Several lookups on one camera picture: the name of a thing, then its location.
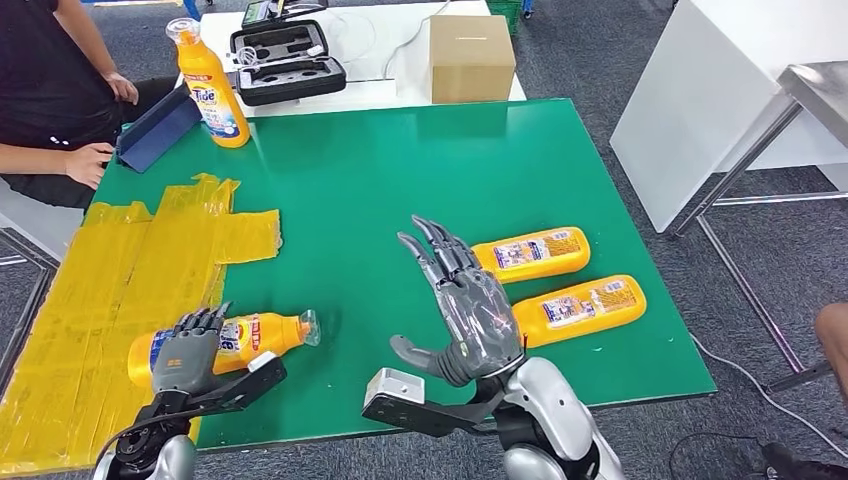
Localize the person's left hand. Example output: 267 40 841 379
102 71 140 107

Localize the white side table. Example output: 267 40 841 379
175 0 528 121

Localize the blue tablet case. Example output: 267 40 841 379
115 84 203 175

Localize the white bench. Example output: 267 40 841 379
0 182 84 263

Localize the person's leg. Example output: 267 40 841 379
813 302 848 415

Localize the white floor cable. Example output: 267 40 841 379
688 334 848 462

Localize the person's right hand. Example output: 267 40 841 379
64 142 115 191

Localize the grey metal frame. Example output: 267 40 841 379
0 225 61 386

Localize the orange detergent bottle clear cap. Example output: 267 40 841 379
164 17 252 150
127 309 322 390
511 274 649 350
471 227 592 286

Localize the person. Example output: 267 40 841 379
0 0 180 212

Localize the white board panel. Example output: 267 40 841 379
608 0 848 234

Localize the green plastic crate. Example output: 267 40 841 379
485 0 525 34

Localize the yellow taped sheet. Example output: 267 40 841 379
0 173 283 478

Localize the black floor cable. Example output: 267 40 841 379
665 430 763 480

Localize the thin white table cable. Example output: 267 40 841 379
382 1 453 79

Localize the black shoe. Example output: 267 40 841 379
758 440 848 480

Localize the brown cardboard box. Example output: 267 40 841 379
429 14 517 105

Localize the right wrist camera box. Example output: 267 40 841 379
361 367 505 439

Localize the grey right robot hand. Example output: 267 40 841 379
389 213 526 389

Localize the black foam case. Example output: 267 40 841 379
229 19 348 107

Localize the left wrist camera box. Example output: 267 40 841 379
192 351 288 412

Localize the steel table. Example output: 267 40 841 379
669 62 848 393

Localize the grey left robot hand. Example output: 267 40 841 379
150 301 233 395

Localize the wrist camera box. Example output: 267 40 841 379
361 367 505 439
192 351 288 412

